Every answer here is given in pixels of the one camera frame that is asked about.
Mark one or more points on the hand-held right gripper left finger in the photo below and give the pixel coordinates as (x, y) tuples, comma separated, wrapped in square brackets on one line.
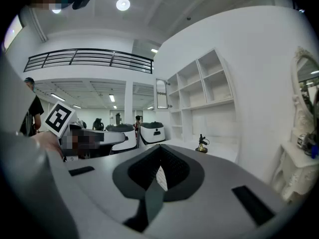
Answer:
[(99, 180)]

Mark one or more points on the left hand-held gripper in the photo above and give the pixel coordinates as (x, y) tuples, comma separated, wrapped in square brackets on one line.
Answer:
[(59, 118)]

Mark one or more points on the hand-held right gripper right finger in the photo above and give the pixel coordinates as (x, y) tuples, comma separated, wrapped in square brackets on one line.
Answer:
[(214, 183)]

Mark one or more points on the dark round object with gold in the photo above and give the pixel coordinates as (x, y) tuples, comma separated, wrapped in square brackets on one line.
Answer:
[(202, 147)]

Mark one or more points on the person's left forearm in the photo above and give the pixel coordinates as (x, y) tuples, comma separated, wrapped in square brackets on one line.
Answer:
[(48, 143)]

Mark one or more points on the white table top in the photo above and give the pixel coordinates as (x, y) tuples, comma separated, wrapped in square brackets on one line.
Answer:
[(221, 148)]

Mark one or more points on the white wall shelf unit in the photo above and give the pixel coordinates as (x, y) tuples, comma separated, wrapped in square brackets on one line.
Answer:
[(199, 91)]

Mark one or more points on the white and black robot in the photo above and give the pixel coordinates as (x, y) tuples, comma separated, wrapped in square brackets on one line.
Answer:
[(152, 133), (127, 143)]

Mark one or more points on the ceiling tube light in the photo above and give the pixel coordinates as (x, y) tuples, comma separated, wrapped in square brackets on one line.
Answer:
[(57, 97), (154, 50), (111, 98)]

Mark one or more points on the white arched glass cabinet door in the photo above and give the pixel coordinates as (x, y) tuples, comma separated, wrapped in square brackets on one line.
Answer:
[(162, 93)]

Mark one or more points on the white ornate dressing table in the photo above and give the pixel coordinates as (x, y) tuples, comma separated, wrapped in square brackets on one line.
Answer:
[(294, 173)]

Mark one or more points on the black metal railing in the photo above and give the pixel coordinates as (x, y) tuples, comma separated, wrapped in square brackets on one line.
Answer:
[(87, 60)]

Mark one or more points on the blue item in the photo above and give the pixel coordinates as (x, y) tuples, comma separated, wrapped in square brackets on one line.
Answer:
[(314, 151)]

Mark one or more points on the white oval framed mirror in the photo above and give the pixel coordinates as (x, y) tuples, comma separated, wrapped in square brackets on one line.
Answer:
[(309, 78)]

